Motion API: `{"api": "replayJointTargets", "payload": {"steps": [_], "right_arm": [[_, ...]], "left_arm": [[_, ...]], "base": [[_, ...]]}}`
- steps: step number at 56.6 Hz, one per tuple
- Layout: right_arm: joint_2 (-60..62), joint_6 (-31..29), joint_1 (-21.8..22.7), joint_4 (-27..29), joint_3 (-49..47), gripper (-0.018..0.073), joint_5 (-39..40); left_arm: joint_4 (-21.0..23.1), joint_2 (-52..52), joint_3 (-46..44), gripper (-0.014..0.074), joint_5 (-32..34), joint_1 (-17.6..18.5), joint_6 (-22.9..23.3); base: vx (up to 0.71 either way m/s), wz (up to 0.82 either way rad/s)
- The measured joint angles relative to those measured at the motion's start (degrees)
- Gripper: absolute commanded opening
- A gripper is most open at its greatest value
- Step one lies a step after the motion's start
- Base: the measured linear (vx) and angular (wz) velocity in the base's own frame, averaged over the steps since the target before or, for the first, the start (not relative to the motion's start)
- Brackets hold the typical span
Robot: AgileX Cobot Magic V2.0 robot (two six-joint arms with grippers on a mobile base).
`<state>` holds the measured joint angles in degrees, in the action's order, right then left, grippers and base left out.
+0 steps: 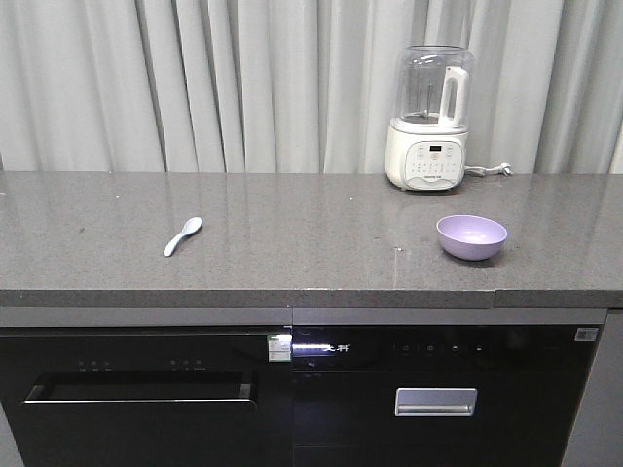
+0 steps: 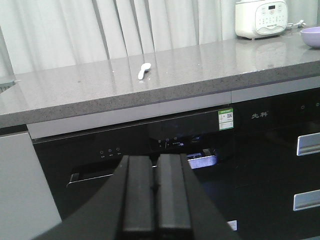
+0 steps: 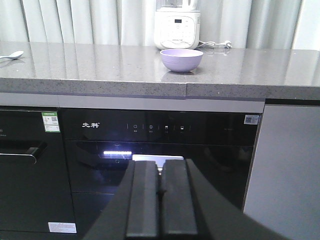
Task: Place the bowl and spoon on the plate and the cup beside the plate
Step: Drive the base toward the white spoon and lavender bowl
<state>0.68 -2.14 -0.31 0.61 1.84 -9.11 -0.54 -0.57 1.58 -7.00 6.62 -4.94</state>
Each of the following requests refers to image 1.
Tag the light blue plastic spoon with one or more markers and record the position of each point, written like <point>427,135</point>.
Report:
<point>191,227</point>

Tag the purple plastic bowl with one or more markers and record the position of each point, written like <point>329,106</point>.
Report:
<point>470,237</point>

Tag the white blender with clear jar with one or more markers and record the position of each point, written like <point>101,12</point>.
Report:
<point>428,127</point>

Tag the black built-in oven appliance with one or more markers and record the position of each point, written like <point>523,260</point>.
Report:
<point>437,395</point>

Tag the grey pleated curtain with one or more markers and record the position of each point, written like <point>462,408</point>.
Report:
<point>299,86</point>

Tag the black built-in dishwasher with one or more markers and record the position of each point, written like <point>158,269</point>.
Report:
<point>161,396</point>

